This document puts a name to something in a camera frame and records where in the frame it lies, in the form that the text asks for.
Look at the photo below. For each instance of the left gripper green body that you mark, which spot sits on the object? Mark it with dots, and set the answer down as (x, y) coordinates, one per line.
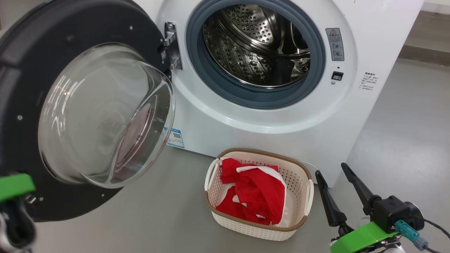
(15, 186)

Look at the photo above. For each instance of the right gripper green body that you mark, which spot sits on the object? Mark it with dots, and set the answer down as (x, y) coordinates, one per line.
(362, 239)

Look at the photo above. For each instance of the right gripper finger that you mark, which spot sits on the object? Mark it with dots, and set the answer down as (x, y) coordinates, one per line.
(360, 188)
(332, 209)

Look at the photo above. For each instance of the red and white garment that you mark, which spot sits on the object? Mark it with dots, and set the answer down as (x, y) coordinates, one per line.
(260, 196)

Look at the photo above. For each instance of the black glass washing machine door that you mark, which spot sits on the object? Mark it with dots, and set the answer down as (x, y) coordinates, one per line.
(88, 116)

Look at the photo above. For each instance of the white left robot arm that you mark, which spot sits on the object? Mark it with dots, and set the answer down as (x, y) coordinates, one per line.
(17, 225)

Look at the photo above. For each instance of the cream perforated laundry basket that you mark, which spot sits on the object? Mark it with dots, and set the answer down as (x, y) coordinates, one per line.
(253, 230)

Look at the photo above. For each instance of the white front-load washing machine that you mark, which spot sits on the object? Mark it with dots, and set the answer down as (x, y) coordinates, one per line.
(281, 133)

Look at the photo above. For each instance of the grey warning label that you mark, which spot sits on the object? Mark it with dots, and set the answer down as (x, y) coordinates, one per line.
(335, 44)

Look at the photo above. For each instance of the blue white energy label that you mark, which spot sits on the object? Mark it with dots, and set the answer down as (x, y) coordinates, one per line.
(175, 138)

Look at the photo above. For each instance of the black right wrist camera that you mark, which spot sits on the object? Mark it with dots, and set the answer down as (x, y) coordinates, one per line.
(390, 212)

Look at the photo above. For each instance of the teal right camera connector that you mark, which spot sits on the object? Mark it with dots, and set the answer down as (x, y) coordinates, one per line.
(407, 232)

